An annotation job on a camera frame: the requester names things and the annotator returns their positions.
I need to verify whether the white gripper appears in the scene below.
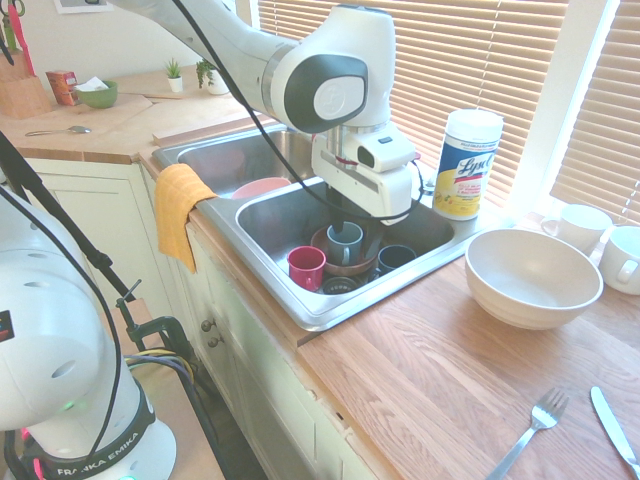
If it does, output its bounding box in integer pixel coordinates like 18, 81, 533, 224
311, 143, 416, 261

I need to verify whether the silver metal fork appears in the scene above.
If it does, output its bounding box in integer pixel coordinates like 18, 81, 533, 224
485, 387, 570, 480

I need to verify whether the metal sink drain strainer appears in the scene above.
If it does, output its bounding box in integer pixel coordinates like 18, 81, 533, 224
319, 275, 359, 298

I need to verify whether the stainless steel double sink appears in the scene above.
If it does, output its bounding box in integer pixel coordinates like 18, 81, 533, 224
151, 122, 506, 332

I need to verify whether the grey mug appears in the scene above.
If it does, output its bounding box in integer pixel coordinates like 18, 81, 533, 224
326, 222, 365, 267

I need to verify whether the brown wooden bowl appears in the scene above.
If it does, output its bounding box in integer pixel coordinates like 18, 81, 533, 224
310, 227, 382, 278

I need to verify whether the dark navy mug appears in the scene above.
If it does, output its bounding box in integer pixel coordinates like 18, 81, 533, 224
376, 244, 418, 277

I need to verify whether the red mug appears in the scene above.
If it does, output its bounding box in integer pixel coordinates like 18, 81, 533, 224
286, 245, 328, 293

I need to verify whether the pink plastic bowl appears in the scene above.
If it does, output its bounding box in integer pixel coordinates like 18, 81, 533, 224
230, 176, 292, 201

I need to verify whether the yellow dish cloth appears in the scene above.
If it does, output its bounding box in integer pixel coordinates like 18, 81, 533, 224
153, 163, 219, 274

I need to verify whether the large white ceramic bowl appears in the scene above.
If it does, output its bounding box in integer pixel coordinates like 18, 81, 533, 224
464, 227, 606, 332

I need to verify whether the wide beige window blind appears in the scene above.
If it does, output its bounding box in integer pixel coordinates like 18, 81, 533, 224
256, 0, 572, 209

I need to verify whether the small potted trailing plant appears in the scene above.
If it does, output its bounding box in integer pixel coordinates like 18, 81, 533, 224
195, 58, 232, 97

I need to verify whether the black table clamp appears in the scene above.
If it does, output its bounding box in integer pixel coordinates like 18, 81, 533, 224
114, 278, 193, 362

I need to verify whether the white ceramic mug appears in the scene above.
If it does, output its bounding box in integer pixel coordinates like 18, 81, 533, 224
598, 224, 640, 296
540, 203, 614, 259

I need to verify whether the small potted spiky plant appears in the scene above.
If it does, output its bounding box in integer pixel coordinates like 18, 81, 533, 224
164, 56, 186, 94

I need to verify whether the green bowl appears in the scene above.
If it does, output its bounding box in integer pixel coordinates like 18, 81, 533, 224
74, 79, 120, 110

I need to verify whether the silver spoon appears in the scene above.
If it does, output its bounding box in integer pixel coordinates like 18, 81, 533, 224
24, 124, 93, 138

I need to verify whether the orange cardboard box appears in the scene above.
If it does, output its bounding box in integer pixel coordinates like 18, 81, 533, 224
45, 69, 81, 107

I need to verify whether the silver table knife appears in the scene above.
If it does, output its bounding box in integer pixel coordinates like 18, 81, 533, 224
589, 385, 640, 480

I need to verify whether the wooden knife block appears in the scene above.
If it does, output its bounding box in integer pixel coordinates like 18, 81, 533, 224
0, 48, 53, 121

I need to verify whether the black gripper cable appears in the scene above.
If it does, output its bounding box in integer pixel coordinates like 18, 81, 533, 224
169, 0, 426, 226

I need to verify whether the bundle of coloured cables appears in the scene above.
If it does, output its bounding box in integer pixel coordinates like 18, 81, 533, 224
123, 348, 237, 480

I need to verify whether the black arm base cable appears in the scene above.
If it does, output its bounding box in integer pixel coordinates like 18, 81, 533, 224
0, 187, 124, 469

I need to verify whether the pink handled utensil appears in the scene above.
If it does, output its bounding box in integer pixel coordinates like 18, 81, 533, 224
8, 0, 37, 77

